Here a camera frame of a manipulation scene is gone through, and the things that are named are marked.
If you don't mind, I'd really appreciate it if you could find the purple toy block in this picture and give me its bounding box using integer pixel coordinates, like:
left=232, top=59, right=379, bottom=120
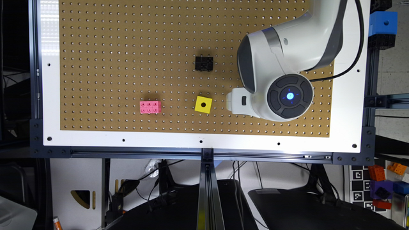
left=370, top=180, right=394, bottom=199

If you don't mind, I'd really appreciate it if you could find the black toy block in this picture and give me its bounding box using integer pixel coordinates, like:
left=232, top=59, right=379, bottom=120
left=195, top=56, right=213, bottom=72

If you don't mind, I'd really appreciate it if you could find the blue block on frame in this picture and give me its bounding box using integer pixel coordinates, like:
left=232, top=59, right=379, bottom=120
left=368, top=11, right=397, bottom=36

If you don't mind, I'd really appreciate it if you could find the fiducial marker sheet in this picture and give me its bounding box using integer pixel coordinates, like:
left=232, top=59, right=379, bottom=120
left=349, top=165, right=388, bottom=213

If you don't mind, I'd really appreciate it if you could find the pink toy block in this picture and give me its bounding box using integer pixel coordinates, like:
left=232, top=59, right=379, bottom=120
left=139, top=101, right=162, bottom=114

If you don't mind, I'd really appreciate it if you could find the aluminium table frame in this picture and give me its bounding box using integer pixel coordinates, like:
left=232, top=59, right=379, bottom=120
left=27, top=0, right=409, bottom=230

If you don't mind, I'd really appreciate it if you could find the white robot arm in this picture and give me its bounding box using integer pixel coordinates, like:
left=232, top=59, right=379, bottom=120
left=226, top=0, right=347, bottom=121

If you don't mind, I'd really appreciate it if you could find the black office chair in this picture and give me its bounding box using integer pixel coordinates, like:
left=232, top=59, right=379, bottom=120
left=107, top=179, right=258, bottom=230
left=249, top=188, right=404, bottom=230

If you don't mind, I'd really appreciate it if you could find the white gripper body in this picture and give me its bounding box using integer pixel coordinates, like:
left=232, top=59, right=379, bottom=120
left=226, top=88, right=256, bottom=115

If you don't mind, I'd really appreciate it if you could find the black office chair right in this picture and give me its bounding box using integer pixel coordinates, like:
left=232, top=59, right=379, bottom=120
left=249, top=188, right=404, bottom=230

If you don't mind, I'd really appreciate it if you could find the grey plastic bin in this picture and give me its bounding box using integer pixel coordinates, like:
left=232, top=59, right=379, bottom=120
left=1, top=197, right=37, bottom=230

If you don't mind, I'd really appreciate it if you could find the yellow toy cube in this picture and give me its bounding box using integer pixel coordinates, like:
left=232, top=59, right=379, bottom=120
left=194, top=96, right=212, bottom=114

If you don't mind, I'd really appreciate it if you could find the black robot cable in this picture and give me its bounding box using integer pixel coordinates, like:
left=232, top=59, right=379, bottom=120
left=309, top=0, right=366, bottom=83

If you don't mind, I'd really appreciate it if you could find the orange block at right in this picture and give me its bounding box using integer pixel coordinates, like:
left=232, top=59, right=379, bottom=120
left=387, top=162, right=407, bottom=176

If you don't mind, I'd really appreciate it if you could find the red toy block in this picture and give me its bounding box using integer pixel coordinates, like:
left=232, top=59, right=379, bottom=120
left=373, top=199, right=392, bottom=210

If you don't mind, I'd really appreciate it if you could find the black office chair left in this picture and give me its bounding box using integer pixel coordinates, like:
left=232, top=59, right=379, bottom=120
left=107, top=179, right=258, bottom=230

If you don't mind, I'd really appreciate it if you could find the orange toy block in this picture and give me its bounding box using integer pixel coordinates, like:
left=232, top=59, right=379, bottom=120
left=368, top=165, right=386, bottom=181

